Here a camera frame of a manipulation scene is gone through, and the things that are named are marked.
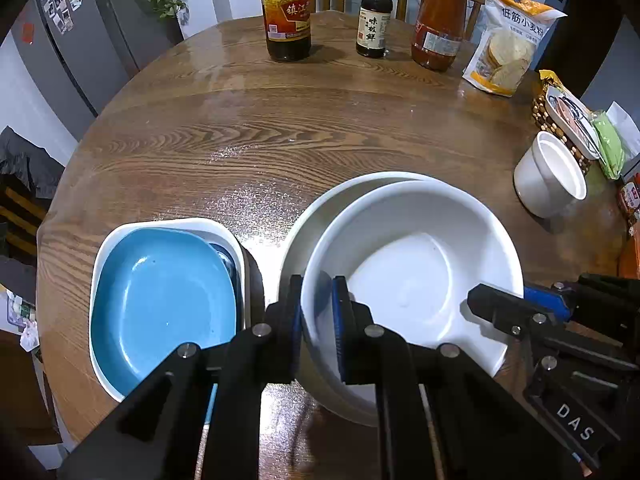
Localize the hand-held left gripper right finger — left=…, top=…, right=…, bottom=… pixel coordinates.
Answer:
left=330, top=276, right=591, bottom=480

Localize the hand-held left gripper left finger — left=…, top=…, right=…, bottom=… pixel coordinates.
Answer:
left=57, top=275, right=304, bottom=480

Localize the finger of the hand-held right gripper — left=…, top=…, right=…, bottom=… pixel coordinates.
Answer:
left=467, top=284, right=640, bottom=378
left=523, top=272, right=640, bottom=331

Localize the large white ribbed bowl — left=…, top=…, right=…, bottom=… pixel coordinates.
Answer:
left=277, top=171, right=446, bottom=428

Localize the medium white bowl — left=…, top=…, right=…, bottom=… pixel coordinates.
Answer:
left=300, top=180, right=526, bottom=381

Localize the white ceramic cup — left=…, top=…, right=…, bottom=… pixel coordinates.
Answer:
left=514, top=131, right=587, bottom=219

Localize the blue plate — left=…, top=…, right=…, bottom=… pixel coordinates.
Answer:
left=90, top=227, right=237, bottom=398

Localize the white square plate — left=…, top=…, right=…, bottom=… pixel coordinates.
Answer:
left=89, top=217, right=247, bottom=403

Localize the red label sauce jar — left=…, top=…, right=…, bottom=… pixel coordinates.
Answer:
left=617, top=175, right=640, bottom=227

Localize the green plastic bag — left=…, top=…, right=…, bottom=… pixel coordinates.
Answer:
left=592, top=110, right=627, bottom=181

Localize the white food tray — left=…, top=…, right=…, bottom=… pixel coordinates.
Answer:
left=545, top=85, right=602, bottom=161

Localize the beaded wooden trivet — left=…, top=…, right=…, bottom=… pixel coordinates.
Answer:
left=531, top=87, right=594, bottom=177

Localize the white paper bag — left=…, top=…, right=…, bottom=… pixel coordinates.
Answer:
left=607, top=102, right=640, bottom=152

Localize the yellow snack packet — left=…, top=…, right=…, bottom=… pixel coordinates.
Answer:
left=538, top=70, right=567, bottom=96

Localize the flour bag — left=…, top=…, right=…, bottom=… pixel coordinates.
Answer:
left=462, top=0, right=569, bottom=99

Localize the crumpled white paper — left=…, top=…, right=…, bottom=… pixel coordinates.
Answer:
left=19, top=317, right=42, bottom=352

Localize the red sauce glass bottle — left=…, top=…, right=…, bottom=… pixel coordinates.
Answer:
left=411, top=0, right=474, bottom=72

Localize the slatted wooden chair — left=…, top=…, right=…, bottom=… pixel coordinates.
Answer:
left=0, top=175, right=52, bottom=262

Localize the vinegar bottle yellow cap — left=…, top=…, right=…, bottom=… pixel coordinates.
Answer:
left=258, top=0, right=314, bottom=64

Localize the small dark soy sauce bottle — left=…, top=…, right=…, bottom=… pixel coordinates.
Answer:
left=355, top=0, right=395, bottom=59

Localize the dark cloth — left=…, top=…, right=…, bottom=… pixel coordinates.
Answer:
left=0, top=126, right=67, bottom=202

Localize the grey refrigerator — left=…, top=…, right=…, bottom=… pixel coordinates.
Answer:
left=10, top=0, right=186, bottom=136

